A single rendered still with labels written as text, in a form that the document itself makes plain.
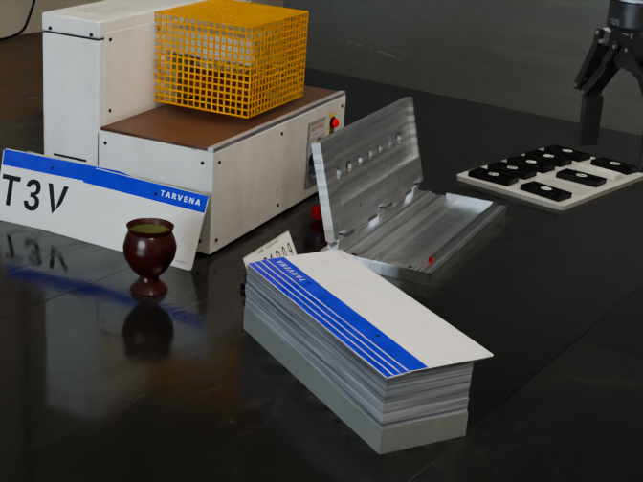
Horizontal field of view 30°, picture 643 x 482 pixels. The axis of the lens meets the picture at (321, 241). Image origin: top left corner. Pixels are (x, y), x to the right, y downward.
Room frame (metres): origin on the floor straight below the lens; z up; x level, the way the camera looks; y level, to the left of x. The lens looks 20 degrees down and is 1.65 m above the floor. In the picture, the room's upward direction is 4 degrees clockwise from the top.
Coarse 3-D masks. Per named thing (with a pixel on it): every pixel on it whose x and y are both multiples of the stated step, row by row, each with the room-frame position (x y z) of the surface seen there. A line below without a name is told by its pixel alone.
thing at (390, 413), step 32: (256, 288) 1.62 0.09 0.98; (256, 320) 1.61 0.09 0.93; (288, 320) 1.53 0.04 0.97; (320, 320) 1.46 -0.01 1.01; (288, 352) 1.52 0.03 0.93; (320, 352) 1.45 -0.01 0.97; (352, 352) 1.38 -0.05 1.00; (320, 384) 1.44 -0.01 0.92; (352, 384) 1.37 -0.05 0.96; (384, 384) 1.31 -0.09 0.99; (416, 384) 1.33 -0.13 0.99; (448, 384) 1.35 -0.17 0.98; (352, 416) 1.36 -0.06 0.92; (384, 416) 1.31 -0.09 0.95; (416, 416) 1.33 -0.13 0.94; (448, 416) 1.35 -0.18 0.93; (384, 448) 1.31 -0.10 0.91
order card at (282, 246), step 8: (288, 232) 1.93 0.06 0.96; (272, 240) 1.87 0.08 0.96; (280, 240) 1.90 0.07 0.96; (288, 240) 1.92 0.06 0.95; (264, 248) 1.84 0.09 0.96; (272, 248) 1.86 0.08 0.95; (280, 248) 1.89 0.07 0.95; (288, 248) 1.91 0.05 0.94; (248, 256) 1.79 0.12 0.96; (256, 256) 1.82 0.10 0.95; (264, 256) 1.83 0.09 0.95; (272, 256) 1.85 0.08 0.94; (280, 256) 1.88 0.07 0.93
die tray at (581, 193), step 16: (464, 176) 2.51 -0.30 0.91; (544, 176) 2.56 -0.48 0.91; (624, 176) 2.60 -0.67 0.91; (640, 176) 2.61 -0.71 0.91; (512, 192) 2.42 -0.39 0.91; (528, 192) 2.42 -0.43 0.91; (576, 192) 2.45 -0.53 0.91; (592, 192) 2.46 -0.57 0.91; (608, 192) 2.50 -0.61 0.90; (560, 208) 2.35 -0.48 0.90
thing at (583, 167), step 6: (576, 168) 2.62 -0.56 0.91; (582, 168) 2.62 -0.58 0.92; (588, 168) 2.61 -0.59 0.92; (594, 168) 2.61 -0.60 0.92; (600, 168) 2.61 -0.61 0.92; (594, 174) 2.59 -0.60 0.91; (600, 174) 2.59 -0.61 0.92; (606, 174) 2.58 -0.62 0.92; (612, 174) 2.57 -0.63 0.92; (618, 174) 2.57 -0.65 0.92
